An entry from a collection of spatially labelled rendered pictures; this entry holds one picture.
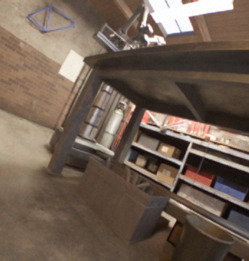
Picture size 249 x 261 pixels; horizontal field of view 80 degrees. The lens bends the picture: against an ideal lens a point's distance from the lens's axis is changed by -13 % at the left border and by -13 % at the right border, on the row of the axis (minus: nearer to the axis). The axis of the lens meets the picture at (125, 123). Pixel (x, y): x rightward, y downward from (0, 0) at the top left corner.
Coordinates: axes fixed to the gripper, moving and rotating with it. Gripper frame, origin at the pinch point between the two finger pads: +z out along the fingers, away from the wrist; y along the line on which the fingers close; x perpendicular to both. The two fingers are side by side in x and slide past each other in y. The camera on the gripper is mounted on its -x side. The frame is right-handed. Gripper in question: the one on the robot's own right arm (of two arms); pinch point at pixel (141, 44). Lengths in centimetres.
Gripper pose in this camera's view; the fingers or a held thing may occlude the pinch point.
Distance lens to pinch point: 146.1
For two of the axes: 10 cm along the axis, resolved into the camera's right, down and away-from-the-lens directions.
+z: -0.4, 8.8, -4.8
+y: 6.9, 3.7, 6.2
